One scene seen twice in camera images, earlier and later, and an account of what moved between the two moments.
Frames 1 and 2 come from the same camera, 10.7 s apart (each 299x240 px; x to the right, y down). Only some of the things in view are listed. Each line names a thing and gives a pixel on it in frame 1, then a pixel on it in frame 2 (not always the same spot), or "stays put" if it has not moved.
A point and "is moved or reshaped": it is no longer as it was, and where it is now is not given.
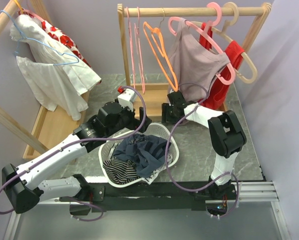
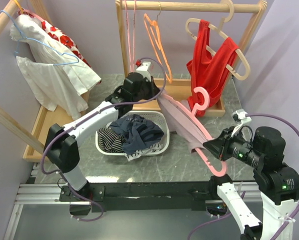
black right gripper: (165, 109) -> (219, 147)
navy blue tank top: (147, 151) is moved or reshaped
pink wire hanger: (139, 52) -> (134, 36)
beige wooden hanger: (223, 32) -> (226, 19)
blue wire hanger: (22, 36) stays put
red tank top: (222, 83) -> (207, 70)
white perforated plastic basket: (158, 130) -> (160, 119)
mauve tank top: (193, 65) -> (178, 119)
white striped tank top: (149, 180) -> (133, 155)
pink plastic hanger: (206, 34) -> (201, 98)
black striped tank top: (120, 172) -> (110, 141)
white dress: (61, 77) stays put
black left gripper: (135, 123) -> (153, 90)
